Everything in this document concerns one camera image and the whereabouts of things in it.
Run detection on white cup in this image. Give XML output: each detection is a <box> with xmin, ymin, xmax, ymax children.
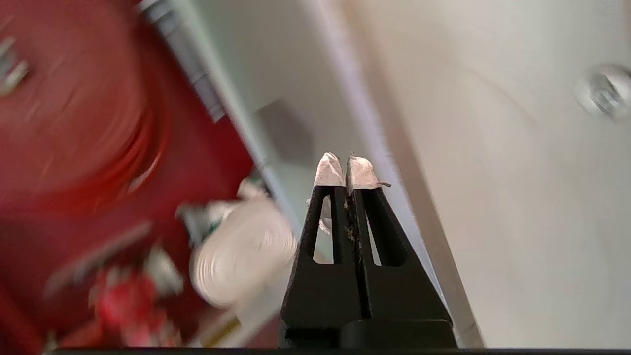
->
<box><xmin>190</xmin><ymin>197</ymin><xmax>299</xmax><ymax>309</ymax></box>

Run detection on red fire hydrant cabinet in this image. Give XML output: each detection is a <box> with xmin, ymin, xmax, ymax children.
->
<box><xmin>0</xmin><ymin>0</ymin><xmax>296</xmax><ymax>355</ymax></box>

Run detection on round silver door lock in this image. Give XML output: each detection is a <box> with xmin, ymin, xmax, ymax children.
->
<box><xmin>574</xmin><ymin>64</ymin><xmax>631</xmax><ymax>121</ymax></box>

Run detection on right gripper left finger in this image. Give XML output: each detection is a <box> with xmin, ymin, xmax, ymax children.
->
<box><xmin>279</xmin><ymin>152</ymin><xmax>363</xmax><ymax>349</ymax></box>

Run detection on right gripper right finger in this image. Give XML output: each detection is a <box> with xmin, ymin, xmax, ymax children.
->
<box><xmin>346</xmin><ymin>156</ymin><xmax>458</xmax><ymax>349</ymax></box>

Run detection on red crumpled packet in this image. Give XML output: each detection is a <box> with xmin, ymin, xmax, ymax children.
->
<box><xmin>89</xmin><ymin>269</ymin><xmax>180</xmax><ymax>348</ymax></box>

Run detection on white cabinet door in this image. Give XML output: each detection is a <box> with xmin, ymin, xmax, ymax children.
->
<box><xmin>306</xmin><ymin>0</ymin><xmax>631</xmax><ymax>349</ymax></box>

